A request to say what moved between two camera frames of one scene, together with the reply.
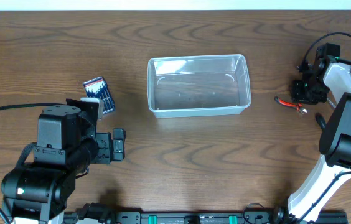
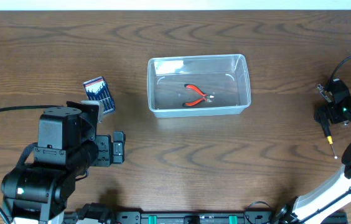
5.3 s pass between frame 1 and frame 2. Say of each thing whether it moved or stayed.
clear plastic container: stayed
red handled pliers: moved
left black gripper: stayed
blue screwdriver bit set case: stayed
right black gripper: moved
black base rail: stayed
